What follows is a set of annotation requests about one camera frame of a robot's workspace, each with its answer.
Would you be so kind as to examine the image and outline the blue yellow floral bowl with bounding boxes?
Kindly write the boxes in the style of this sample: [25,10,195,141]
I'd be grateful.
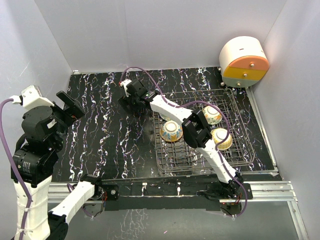
[159,120,183,142]

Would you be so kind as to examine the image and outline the orange green leaf bowl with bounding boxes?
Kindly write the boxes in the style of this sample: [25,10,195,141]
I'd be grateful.
[202,105,223,125]

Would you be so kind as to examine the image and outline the teal yellow sun bowl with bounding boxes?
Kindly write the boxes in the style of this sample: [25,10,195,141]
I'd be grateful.
[211,128,233,151]

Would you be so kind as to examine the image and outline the orange star leaf bowl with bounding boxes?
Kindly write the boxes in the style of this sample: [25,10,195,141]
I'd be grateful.
[159,113,171,122]

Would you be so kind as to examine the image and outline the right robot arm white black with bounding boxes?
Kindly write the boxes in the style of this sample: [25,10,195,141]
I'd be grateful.
[118,79,243,199]

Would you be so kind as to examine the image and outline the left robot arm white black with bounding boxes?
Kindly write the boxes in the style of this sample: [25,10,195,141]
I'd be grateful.
[11,89,104,240]

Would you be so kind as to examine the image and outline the round white drawer cabinet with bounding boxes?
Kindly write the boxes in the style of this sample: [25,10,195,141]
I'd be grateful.
[219,36,270,88]

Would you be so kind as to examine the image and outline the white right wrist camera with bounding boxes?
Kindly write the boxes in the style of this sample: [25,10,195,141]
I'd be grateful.
[119,79,132,97]

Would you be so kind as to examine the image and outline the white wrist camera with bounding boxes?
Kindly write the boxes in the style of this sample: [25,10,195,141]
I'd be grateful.
[119,79,132,97]
[10,85,54,111]

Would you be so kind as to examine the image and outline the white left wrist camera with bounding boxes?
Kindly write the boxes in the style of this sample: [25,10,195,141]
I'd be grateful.
[10,85,54,111]

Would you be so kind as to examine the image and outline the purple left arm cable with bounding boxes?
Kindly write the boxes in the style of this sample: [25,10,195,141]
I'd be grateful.
[0,98,34,240]

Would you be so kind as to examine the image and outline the dark wire dish rack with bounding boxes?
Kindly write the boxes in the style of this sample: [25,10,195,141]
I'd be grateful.
[148,88,256,173]

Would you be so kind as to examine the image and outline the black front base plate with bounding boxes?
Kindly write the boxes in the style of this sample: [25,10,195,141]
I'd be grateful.
[102,177,253,214]

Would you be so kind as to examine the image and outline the aluminium rail frame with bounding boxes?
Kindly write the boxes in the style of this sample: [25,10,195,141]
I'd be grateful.
[47,87,310,240]

